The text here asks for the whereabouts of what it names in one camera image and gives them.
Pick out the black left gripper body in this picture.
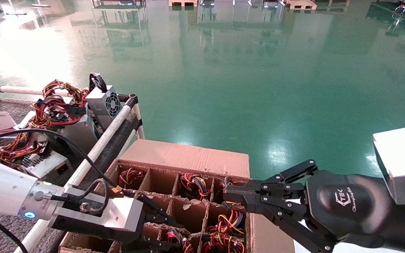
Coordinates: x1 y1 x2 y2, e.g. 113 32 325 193
50 217 146 245

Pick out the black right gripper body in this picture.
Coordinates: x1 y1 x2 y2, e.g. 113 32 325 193
305 171 394 245

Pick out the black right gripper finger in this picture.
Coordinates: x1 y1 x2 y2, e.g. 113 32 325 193
224 198 337 253
223 160 319 200

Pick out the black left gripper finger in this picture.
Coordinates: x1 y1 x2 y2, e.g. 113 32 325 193
142 235 171 252
137 194 185 228

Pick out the power supply with wire bundle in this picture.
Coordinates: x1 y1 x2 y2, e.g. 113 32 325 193
202 232 246 253
180 173 211 201
166 228 194 253
208 210 246 235
118 168 146 189
219 177 240 208

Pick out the cardboard box with dividers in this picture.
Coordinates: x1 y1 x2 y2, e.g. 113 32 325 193
59 139 296 253

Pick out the black foam tube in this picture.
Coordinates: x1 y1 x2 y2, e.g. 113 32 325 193
76 112 143 192

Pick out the large silver power supply unit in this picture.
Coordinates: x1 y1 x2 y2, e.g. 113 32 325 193
30 96 101 158

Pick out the power supply with mesh vent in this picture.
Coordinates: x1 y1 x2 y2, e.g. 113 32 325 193
0 128 73 180

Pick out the small power supply with fan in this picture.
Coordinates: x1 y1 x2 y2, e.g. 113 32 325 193
43 72 123 131

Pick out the white flat power supply unit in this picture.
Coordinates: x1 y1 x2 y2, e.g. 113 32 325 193
14 111 41 132

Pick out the wooden pallet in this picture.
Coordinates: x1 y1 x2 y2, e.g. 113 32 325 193
283 0 317 10
168 0 199 7

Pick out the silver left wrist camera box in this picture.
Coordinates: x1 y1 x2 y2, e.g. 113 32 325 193
50 186 145 234

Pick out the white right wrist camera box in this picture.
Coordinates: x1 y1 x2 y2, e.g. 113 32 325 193
372 128 405 215

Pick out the long black arm cable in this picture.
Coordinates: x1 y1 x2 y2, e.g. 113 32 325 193
0 128 118 189

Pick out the white table frame post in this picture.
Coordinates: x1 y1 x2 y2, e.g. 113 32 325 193
132 104 146 140

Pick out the long white table rail pipe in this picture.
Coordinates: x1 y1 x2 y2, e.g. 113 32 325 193
13 94 139 253

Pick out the short white table rail pipe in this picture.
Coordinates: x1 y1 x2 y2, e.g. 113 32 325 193
0 83 83 99

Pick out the metal stand with wires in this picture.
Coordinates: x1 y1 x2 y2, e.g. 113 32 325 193
385 0 405 37

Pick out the metal trolley frame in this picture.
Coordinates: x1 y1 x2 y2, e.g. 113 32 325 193
91 0 147 10

